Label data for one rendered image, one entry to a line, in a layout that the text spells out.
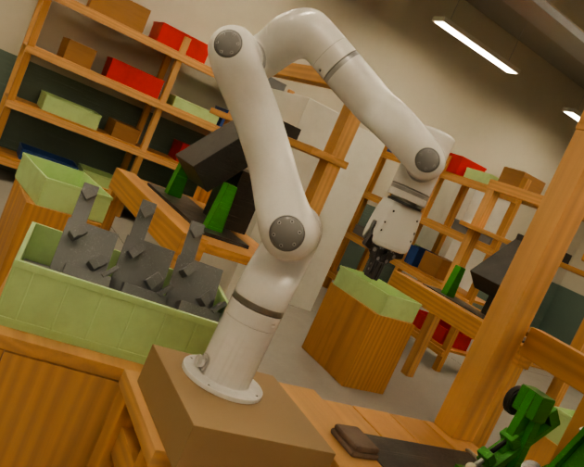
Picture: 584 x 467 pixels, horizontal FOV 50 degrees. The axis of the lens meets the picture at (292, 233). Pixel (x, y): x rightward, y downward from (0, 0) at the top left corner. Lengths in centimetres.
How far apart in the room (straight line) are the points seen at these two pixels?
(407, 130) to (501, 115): 986
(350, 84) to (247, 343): 57
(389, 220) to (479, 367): 78
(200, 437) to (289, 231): 42
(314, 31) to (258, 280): 52
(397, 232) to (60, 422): 97
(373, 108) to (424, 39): 851
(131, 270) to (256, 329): 69
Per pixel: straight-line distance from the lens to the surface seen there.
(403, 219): 130
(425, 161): 122
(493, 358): 194
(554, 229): 191
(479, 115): 1072
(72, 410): 172
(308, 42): 133
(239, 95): 130
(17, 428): 175
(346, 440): 147
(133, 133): 742
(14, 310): 167
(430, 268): 730
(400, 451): 163
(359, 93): 130
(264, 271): 133
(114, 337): 169
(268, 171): 128
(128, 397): 145
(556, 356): 192
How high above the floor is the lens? 145
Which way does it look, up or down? 6 degrees down
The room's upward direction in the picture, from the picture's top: 24 degrees clockwise
